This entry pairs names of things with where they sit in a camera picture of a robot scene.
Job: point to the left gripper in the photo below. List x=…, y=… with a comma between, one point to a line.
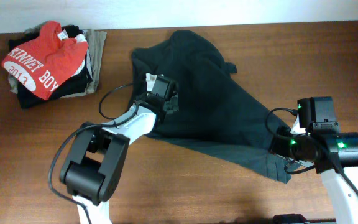
x=172, y=99

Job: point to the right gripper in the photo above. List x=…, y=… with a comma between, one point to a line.
x=276, y=146

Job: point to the dark green t-shirt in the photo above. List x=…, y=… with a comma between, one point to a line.
x=211, y=113

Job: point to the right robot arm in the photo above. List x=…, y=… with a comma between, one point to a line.
x=335, y=158

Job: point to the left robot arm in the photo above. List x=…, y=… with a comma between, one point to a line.
x=94, y=163

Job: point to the khaki folded garment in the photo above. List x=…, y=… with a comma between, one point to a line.
x=96, y=40

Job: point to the red printed t-shirt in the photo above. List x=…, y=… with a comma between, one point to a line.
x=46, y=62

